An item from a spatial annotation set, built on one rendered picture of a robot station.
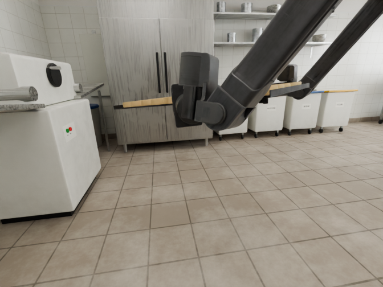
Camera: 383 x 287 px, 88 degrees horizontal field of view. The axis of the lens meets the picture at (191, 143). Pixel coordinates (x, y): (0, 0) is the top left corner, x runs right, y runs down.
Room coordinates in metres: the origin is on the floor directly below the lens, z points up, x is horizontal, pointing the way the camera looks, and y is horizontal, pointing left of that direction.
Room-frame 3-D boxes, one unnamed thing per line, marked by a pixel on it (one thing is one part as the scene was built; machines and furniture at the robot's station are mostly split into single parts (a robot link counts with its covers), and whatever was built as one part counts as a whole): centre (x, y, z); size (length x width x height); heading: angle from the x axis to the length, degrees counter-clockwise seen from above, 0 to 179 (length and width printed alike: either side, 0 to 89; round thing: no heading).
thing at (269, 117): (3.57, -1.29, 0.39); 0.64 x 0.54 x 0.77; 10
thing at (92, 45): (3.49, 1.48, 1.28); 0.42 x 0.06 x 1.00; 99
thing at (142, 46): (3.18, 0.42, 1.03); 1.40 x 0.91 x 2.05; 99
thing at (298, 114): (3.67, -1.93, 0.39); 0.64 x 0.54 x 0.77; 8
